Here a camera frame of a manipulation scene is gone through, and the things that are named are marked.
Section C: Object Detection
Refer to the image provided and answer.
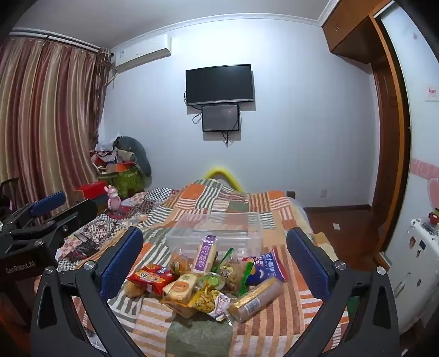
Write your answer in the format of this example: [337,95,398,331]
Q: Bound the white cabinet with stickers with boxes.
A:
[391,216,439,334]

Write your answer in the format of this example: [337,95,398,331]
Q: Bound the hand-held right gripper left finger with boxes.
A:
[30,226,145,357]

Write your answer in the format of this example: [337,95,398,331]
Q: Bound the black wall television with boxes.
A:
[185,64,255,106]

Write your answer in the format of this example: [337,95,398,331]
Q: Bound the curtain rod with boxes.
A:
[10,31,112,57]

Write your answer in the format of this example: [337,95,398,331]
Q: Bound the pink toy rabbit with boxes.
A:
[104,185,122,211]

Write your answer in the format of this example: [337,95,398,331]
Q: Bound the bright green snack packet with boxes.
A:
[239,261,257,296]

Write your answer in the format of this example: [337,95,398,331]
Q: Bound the black cables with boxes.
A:
[192,103,244,149]

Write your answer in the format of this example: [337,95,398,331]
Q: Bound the cream bread packet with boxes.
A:
[162,273,200,305]

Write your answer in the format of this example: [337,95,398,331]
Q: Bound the white sliding wardrobe door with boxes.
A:
[379,4,439,268]

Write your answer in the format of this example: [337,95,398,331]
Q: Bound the striped red curtain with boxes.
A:
[0,34,110,220]

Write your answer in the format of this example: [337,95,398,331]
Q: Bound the green jelly cup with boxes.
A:
[197,272,227,292]

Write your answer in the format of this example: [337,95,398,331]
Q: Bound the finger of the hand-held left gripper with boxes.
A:
[7,198,99,255]
[0,191,67,237]

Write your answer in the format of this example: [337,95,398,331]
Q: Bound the small black monitor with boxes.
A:
[201,103,240,133]

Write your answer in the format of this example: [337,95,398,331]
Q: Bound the yellow hoop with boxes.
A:
[203,166,243,190]

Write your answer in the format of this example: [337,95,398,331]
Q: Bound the green pea snack packet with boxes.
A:
[213,247,242,293]

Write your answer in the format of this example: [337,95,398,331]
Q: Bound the black chair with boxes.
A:
[0,177,20,211]

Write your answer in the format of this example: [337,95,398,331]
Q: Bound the clear plastic container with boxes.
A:
[165,212,264,262]

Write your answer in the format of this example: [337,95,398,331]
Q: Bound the purple label cake packet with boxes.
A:
[192,235,219,274]

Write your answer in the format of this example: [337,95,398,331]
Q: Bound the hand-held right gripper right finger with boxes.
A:
[286,227,400,357]

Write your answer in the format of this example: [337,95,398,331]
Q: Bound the blue snack packet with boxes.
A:
[245,248,289,288]

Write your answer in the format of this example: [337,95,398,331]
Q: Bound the green fuzzy cushion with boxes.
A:
[99,166,146,199]

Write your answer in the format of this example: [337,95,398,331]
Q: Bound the red snack packet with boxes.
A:
[127,263,176,296]

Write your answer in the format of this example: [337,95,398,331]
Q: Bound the white air conditioner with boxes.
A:
[110,33,172,73]

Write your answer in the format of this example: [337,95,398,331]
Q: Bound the brown biscuit roll pack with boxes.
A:
[227,277,284,323]

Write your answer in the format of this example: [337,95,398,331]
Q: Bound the yellow fries snack packet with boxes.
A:
[187,286,234,322]

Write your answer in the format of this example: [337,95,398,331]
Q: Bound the checkered patterned quilt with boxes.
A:
[57,187,181,272]

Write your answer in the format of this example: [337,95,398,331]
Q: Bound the red box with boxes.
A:
[74,181,111,201]

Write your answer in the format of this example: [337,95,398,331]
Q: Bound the pile of clothes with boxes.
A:
[90,130,152,177]

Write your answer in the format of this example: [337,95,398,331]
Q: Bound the orange striped patchwork blanket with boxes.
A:
[57,178,351,357]

